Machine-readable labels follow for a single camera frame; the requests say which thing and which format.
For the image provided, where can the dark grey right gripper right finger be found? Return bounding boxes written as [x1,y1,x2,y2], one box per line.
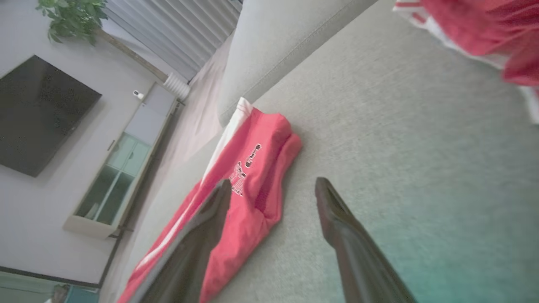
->
[315,177,418,303]

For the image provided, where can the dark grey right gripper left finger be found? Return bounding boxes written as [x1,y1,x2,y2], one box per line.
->
[137,178,233,303]

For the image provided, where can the red shirt with letter print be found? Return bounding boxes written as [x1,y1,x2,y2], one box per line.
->
[117,97,303,303]

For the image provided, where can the white glass-door tv cabinet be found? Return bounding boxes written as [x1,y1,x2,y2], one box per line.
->
[62,83,178,240]

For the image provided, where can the grey fabric sofa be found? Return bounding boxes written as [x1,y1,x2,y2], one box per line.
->
[99,0,539,303]

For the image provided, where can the teal furniture piece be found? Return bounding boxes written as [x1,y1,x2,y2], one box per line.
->
[42,284,100,303]

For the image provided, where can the white ribbed plant pot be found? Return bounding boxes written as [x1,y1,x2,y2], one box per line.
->
[163,72,191,101]

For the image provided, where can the black flat screen television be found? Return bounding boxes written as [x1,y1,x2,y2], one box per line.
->
[0,55,103,178]

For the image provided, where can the grey window blinds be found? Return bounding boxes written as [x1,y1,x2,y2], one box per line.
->
[102,0,244,81]

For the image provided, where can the red white-striped garment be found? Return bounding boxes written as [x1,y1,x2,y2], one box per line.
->
[393,0,539,125]

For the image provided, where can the green potted tree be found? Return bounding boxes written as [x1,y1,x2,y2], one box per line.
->
[35,0,170,83]

